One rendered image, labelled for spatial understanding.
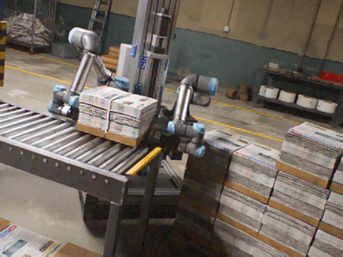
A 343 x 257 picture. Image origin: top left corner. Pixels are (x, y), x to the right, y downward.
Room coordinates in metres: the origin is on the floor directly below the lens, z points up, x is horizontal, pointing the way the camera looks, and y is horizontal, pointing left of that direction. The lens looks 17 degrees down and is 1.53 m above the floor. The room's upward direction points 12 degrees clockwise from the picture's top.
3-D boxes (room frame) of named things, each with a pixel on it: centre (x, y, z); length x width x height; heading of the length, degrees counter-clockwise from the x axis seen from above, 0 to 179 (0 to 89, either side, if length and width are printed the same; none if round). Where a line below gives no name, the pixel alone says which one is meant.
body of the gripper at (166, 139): (2.05, -0.01, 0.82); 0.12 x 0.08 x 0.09; 76
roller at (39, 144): (1.84, 0.61, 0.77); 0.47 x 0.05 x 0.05; 166
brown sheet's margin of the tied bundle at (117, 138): (2.02, 0.22, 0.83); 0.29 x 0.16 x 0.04; 166
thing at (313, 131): (2.00, -0.85, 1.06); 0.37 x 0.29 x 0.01; 147
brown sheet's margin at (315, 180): (2.00, -0.84, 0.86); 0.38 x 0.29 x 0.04; 147
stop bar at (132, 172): (1.70, 0.10, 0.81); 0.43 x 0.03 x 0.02; 166
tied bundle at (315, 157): (2.00, -0.84, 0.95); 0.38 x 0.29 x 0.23; 147
